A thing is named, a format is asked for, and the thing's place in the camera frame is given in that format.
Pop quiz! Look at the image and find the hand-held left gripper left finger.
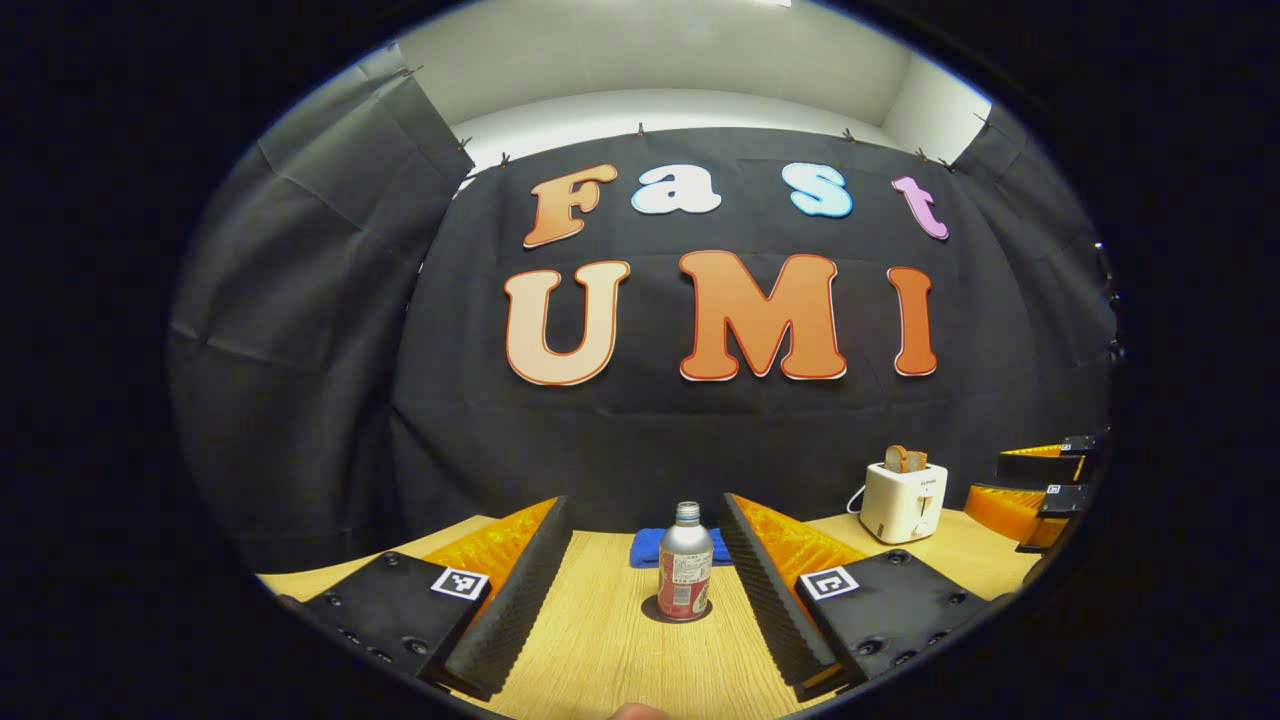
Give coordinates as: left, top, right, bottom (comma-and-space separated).
300, 495, 574, 701

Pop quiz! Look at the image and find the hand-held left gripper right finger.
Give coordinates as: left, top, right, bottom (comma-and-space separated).
722, 492, 1001, 701

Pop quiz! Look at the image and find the silver water bottle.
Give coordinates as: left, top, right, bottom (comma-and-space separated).
657, 502, 715, 621

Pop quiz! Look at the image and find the dark round coaster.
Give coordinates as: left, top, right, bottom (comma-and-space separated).
641, 594, 714, 626

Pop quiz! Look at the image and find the white toaster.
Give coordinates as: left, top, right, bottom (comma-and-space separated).
860, 460, 949, 545

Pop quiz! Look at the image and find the blue towel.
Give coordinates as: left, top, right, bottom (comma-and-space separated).
630, 527, 736, 569

